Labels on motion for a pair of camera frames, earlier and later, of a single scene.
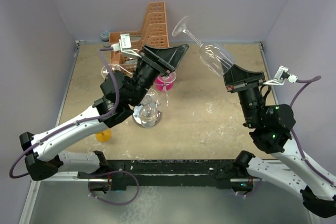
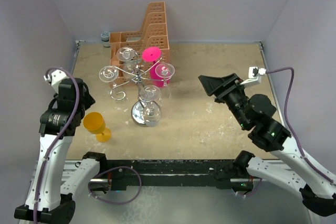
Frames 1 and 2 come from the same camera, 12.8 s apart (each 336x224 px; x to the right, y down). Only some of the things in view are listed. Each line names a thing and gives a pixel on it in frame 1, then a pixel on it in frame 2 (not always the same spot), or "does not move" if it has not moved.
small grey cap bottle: [105, 36] does not move
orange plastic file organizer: [124, 58] does not move
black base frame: [118, 174] does not move
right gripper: [235, 77] to [212, 84]
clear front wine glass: [213, 59] to [128, 55]
